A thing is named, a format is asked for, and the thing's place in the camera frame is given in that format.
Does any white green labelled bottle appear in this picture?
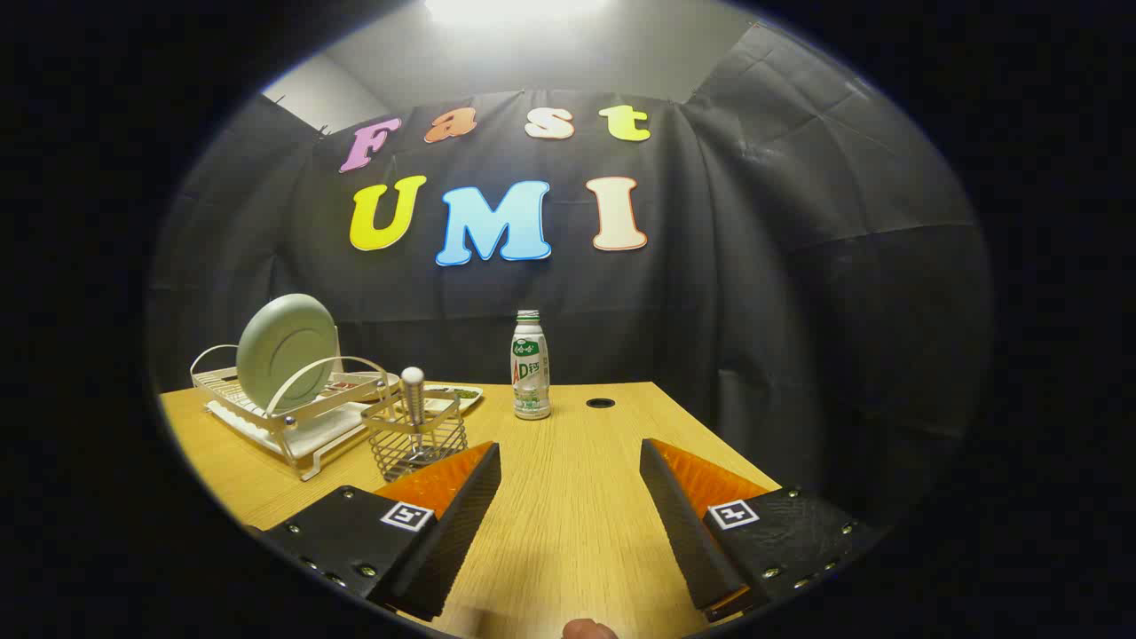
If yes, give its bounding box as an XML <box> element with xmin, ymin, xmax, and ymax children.
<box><xmin>510</xmin><ymin>310</ymin><xmax>552</xmax><ymax>421</ymax></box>

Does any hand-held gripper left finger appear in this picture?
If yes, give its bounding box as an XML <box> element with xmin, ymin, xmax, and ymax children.
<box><xmin>257</xmin><ymin>441</ymin><xmax>502</xmax><ymax>622</ymax></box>

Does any blue checked handle spoon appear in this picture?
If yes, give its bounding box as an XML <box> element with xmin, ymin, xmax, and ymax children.
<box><xmin>401</xmin><ymin>367</ymin><xmax>426</xmax><ymax>445</ymax></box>

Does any white wire dish rack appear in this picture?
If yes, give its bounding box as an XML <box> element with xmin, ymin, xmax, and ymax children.
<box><xmin>189</xmin><ymin>342</ymin><xmax>402</xmax><ymax>482</ymax></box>

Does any pale green plate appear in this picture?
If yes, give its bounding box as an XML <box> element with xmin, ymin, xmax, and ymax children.
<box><xmin>237</xmin><ymin>294</ymin><xmax>340</xmax><ymax>414</ymax></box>

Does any black backdrop cloth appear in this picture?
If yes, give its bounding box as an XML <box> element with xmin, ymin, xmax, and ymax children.
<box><xmin>146</xmin><ymin>22</ymin><xmax>993</xmax><ymax>533</ymax></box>

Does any white sectioned tray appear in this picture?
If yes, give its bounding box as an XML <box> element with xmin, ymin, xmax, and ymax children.
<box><xmin>422</xmin><ymin>383</ymin><xmax>485</xmax><ymax>416</ymax></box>

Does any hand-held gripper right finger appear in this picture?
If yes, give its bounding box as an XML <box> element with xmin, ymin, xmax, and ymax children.
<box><xmin>639</xmin><ymin>438</ymin><xmax>888</xmax><ymax>622</ymax></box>

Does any metal wire basket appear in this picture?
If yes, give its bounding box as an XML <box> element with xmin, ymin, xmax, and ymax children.
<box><xmin>361</xmin><ymin>388</ymin><xmax>469</xmax><ymax>483</ymax></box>

